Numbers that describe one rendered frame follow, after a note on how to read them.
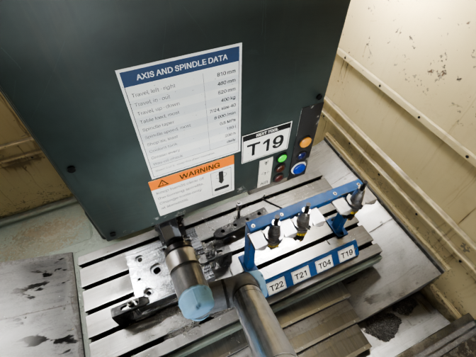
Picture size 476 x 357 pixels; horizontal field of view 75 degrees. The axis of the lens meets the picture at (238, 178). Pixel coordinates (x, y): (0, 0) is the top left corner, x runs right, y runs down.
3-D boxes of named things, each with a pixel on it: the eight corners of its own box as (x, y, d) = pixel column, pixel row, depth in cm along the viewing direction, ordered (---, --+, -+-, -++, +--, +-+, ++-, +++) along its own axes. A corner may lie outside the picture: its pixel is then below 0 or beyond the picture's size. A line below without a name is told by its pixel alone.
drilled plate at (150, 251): (214, 280, 120) (214, 275, 116) (141, 312, 112) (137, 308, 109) (195, 232, 133) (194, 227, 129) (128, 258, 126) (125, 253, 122)
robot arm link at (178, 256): (166, 268, 71) (200, 255, 73) (161, 251, 73) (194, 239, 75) (171, 280, 77) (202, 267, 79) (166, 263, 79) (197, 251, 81)
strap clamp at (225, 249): (232, 262, 129) (231, 246, 117) (202, 275, 126) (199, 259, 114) (229, 256, 131) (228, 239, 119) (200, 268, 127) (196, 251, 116)
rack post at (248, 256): (259, 273, 126) (265, 239, 103) (247, 278, 125) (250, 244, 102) (248, 252, 132) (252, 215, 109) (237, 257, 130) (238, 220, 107)
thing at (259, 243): (270, 247, 100) (270, 246, 99) (256, 253, 98) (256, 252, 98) (261, 229, 104) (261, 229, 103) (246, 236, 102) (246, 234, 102)
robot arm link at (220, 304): (228, 314, 83) (227, 302, 74) (186, 326, 81) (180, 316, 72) (221, 286, 88) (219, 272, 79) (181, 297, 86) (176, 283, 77)
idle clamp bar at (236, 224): (268, 221, 141) (269, 213, 136) (218, 247, 133) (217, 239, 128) (262, 213, 144) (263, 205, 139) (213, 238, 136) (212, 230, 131)
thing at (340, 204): (354, 212, 108) (355, 211, 108) (341, 217, 107) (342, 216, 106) (342, 197, 112) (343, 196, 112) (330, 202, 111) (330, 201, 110)
